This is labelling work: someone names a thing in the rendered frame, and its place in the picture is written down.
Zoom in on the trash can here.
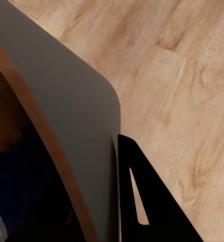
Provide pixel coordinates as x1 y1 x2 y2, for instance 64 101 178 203
0 0 121 242

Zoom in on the can of soda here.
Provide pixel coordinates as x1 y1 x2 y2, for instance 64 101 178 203
0 134 58 242

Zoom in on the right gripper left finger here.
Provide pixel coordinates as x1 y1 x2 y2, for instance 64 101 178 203
5 172 86 242

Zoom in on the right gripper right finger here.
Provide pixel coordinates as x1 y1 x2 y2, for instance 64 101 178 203
118 134 204 242

